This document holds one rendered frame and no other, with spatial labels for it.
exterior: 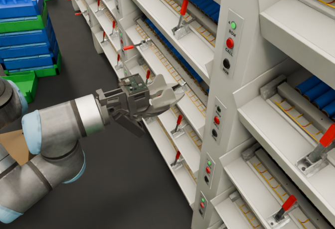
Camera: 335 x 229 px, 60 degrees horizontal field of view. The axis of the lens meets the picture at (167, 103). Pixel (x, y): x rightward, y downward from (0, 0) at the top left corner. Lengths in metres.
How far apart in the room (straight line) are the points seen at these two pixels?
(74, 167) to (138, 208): 0.55
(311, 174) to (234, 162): 0.25
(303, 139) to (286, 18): 0.20
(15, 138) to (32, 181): 0.68
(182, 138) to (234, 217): 0.30
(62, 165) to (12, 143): 0.67
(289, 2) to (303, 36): 0.07
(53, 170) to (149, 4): 0.53
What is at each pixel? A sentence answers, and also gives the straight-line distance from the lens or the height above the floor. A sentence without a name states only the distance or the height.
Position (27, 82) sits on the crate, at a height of 0.00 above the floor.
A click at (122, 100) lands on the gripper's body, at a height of 0.67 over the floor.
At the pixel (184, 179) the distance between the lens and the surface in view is 1.13.
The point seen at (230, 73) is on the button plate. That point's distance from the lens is 0.55.
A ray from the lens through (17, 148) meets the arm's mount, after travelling 1.37.
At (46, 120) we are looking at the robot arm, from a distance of 0.66.
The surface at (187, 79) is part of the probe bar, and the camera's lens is 0.86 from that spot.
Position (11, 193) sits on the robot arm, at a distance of 0.74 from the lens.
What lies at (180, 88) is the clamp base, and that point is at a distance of 0.85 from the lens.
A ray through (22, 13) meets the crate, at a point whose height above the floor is 0.42.
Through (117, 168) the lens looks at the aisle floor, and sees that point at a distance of 1.37.
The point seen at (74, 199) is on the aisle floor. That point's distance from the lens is 1.33.
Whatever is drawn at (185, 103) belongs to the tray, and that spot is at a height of 0.55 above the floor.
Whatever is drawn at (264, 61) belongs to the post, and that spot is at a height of 0.83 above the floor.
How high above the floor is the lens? 1.12
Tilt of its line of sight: 44 degrees down
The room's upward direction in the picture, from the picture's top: straight up
